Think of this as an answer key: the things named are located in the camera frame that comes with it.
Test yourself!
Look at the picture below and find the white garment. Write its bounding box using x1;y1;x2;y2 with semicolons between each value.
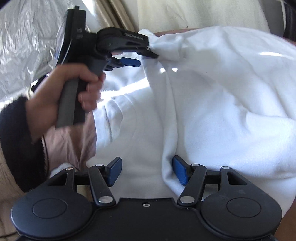
86;27;295;212

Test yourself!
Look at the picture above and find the black sleeve left forearm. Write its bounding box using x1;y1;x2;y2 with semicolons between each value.
1;96;47;192

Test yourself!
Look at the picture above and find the person's left hand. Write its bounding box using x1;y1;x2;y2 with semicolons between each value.
25;64;107;142

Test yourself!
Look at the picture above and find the cream fleece blanket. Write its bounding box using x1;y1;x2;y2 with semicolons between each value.
122;0;285;35

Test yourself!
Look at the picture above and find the beige curtain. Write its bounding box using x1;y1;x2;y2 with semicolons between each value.
95;0;137;32

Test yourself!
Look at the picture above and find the brown bed sheet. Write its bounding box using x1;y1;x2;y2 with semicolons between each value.
43;27;200;179

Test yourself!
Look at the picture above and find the silver plastic sheet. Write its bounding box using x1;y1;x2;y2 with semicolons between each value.
1;1;99;106

